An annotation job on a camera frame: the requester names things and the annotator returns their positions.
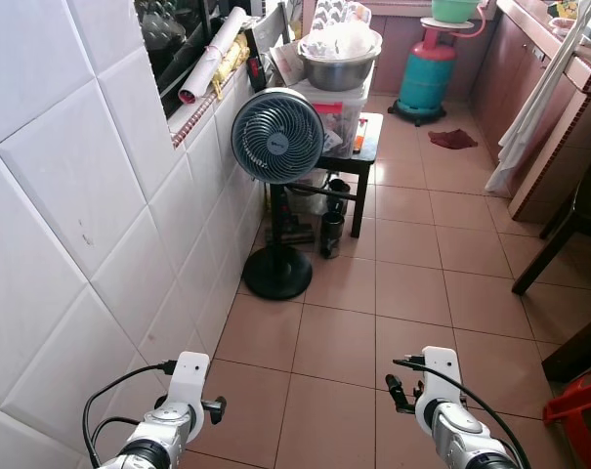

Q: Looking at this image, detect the black tumbler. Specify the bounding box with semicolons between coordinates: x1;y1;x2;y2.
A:
319;213;347;260
326;176;353;211

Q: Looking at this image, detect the red plastic stool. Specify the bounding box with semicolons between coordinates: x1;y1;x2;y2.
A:
544;376;591;469

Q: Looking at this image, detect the small black side table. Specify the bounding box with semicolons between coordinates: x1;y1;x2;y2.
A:
315;112;386;238

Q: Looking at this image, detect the dark red rag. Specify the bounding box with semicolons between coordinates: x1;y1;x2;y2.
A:
429;128;479;150

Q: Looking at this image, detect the black standing fan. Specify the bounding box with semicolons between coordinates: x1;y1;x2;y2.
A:
231;88;325;302

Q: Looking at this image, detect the clear storage box red lid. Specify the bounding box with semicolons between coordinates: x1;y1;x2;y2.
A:
310;83;374;157

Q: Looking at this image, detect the white hanging cloth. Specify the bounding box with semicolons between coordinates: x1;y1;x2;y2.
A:
485;0;591;199

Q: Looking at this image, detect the brown kitchen cabinet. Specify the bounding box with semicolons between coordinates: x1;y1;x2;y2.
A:
471;0;591;224

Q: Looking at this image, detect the teal gas cylinder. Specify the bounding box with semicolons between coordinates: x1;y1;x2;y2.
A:
388;27;460;126

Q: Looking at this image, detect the large steel mixing bowl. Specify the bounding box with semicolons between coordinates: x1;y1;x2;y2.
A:
297;29;384;92

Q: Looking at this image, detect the small black red device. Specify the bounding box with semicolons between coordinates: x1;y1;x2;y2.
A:
246;54;269;94

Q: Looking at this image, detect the yellow bundle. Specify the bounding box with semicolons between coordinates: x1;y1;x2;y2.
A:
212;34;250;99

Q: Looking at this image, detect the rolled white paper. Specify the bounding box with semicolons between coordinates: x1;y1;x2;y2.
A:
178;8;249;105

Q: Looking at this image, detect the white plastic bag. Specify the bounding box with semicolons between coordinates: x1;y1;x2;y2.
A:
305;21;379;60

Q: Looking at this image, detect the patterned white cloth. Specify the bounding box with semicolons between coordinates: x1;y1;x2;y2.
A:
315;0;374;30

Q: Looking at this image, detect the green plastic basin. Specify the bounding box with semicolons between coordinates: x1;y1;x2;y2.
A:
430;0;482;25

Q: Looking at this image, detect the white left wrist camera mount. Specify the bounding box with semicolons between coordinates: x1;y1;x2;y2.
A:
166;352;211;441

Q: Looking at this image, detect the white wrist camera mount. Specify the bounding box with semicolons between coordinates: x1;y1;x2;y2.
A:
166;352;211;441
415;346;464;431

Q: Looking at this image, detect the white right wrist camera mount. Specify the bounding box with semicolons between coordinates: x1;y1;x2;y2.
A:
415;346;464;431

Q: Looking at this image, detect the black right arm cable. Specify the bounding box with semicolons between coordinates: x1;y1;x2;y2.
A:
393;357;530;469

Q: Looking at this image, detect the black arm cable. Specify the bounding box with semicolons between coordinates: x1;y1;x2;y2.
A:
80;360;179;469
393;357;530;469

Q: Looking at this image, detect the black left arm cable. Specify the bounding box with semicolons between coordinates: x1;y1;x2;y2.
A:
80;360;179;469

